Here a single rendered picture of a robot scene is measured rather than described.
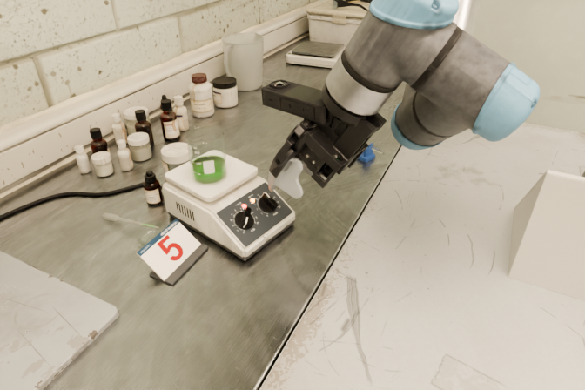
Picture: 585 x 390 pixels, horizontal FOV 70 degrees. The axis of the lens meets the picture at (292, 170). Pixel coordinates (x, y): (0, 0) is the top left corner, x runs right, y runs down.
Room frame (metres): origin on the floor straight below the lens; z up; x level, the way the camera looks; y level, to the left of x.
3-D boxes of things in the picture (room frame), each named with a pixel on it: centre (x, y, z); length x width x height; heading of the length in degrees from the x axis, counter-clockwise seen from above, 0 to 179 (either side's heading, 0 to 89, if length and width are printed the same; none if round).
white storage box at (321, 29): (1.86, -0.27, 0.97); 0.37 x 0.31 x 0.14; 152
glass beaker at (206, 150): (0.61, 0.14, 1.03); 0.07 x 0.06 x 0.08; 56
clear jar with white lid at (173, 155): (0.72, 0.23, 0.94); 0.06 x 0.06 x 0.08
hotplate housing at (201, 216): (0.61, 0.12, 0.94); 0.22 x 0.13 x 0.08; 51
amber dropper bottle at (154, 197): (0.65, 0.26, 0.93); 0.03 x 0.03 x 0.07
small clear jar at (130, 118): (0.94, 0.38, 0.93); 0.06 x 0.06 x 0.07
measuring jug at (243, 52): (1.27, 0.16, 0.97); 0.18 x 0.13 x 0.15; 156
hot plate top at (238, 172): (0.62, 0.14, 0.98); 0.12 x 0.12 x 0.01; 51
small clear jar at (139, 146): (0.82, 0.34, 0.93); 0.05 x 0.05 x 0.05
